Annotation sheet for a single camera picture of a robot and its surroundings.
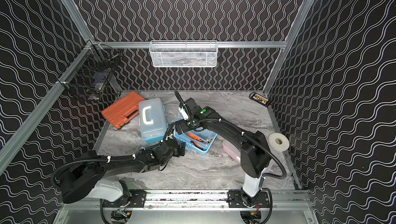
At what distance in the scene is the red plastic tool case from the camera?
1.00 meters

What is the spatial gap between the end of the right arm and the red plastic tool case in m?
0.39

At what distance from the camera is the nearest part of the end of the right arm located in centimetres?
62
